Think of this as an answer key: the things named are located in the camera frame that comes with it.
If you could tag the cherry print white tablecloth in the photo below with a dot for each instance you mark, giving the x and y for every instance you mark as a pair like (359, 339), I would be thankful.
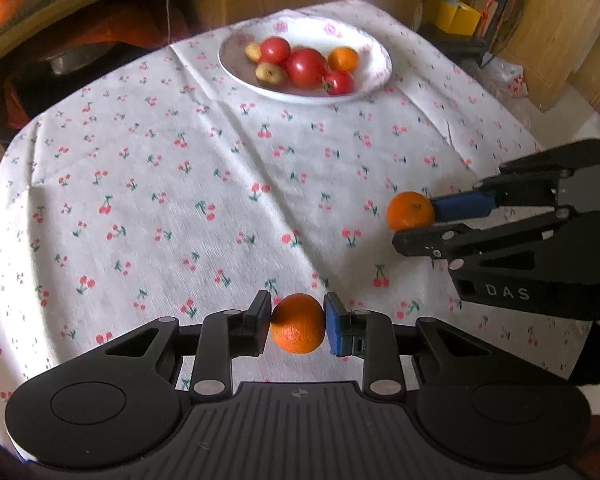
(164, 188)

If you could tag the yellow cardboard box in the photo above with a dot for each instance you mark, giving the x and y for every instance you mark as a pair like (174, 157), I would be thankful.
(457, 18)

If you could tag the white floral porcelain plate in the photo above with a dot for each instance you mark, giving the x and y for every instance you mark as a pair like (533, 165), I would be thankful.
(306, 31)

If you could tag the wooden side cabinet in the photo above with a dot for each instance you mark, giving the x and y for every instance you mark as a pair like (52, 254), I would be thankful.
(550, 40)

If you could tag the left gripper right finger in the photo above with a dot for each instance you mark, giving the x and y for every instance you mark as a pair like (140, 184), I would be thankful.
(372, 337)

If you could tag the wooden tv cabinet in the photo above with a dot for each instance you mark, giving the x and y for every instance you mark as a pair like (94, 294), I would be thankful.
(41, 29)

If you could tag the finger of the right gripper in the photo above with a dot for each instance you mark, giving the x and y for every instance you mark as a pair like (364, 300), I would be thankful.
(475, 204)
(458, 240)

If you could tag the small yellow longan fruit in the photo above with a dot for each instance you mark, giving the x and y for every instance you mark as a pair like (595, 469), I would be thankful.
(253, 52)

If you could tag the small orange kumquat fruit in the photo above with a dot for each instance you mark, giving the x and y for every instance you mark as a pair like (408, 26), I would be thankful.
(344, 59)

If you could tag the large red tomato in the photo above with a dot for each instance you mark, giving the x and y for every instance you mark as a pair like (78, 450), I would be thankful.
(306, 68)

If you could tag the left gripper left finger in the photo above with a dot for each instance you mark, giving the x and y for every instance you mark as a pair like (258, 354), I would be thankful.
(216, 342)

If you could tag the brown longan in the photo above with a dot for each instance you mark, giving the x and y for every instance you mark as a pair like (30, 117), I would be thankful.
(270, 75)

